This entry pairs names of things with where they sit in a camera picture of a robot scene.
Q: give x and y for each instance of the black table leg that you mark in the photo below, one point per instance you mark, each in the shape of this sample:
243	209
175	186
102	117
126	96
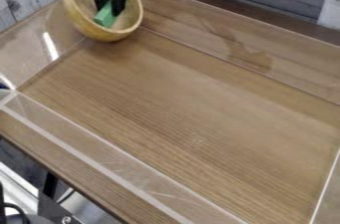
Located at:
51	185

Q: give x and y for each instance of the clear acrylic tray wall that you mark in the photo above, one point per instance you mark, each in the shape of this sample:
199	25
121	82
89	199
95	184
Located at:
202	122

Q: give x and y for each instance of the brown wooden bowl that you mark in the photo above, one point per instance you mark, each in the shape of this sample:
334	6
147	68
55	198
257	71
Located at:
82	12

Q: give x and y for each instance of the green rectangular block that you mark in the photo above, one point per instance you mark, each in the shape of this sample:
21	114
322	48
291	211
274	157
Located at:
106	18

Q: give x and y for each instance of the black metal bracket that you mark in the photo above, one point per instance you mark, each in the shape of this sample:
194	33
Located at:
54	211

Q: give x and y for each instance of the white cylindrical container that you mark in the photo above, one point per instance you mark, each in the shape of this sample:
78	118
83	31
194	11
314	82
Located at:
330	14

